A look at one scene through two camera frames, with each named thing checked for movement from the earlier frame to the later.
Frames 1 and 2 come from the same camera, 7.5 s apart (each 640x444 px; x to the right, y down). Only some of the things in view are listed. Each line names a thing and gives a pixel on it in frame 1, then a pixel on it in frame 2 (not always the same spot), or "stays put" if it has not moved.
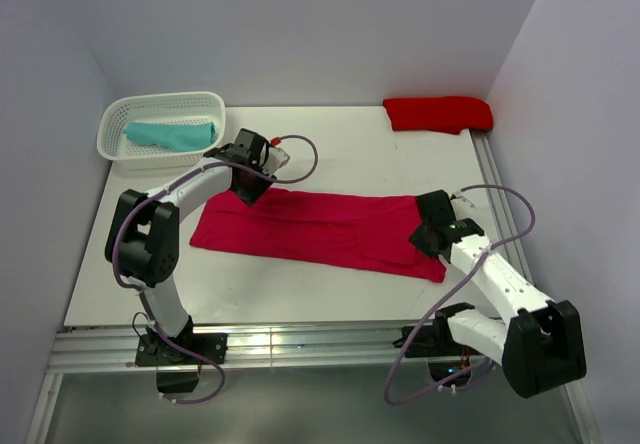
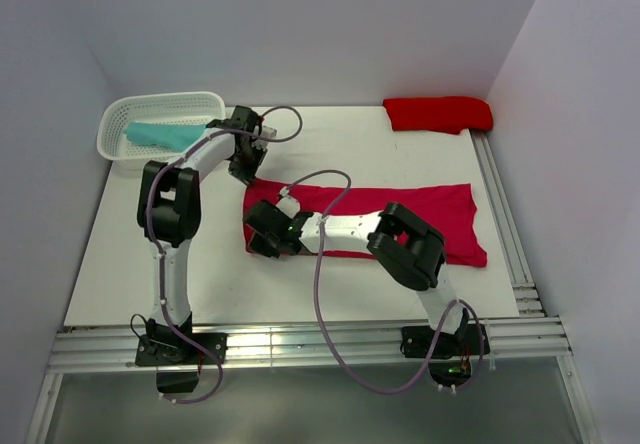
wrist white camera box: x=463 y=208 → x=288 y=204
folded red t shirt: x=438 y=114 stays put
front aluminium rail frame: x=262 y=349 stays put
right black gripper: x=417 y=239 → x=256 y=244
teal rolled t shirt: x=171 y=137 stays put
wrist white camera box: x=277 y=157 → x=268 y=132
